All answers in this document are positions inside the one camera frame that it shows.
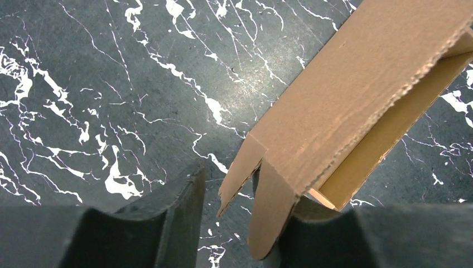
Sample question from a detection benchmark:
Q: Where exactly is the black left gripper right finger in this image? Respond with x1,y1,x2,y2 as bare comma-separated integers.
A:
263,197,472,267

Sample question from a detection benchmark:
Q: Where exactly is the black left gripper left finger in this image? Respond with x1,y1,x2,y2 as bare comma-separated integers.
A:
1,162,206,267

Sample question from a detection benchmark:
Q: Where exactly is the brown cardboard box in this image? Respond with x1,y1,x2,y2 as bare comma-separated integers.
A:
219,1,472,260

